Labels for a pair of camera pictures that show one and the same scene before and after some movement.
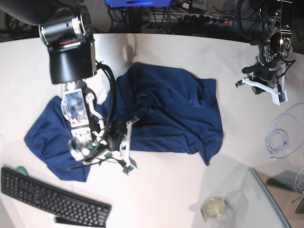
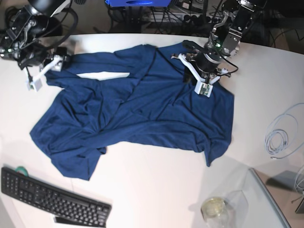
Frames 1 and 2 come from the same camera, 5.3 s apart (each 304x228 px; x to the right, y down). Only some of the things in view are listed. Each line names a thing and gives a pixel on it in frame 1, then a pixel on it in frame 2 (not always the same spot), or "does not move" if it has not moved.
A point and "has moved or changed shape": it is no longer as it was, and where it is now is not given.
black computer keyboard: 64,207 does not move
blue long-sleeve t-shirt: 153,109 has moved or changed shape
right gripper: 268,74 to 207,62
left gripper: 111,133 to 39,55
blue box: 121,3 does not move
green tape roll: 21,169 does not move
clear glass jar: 229,212 does not move
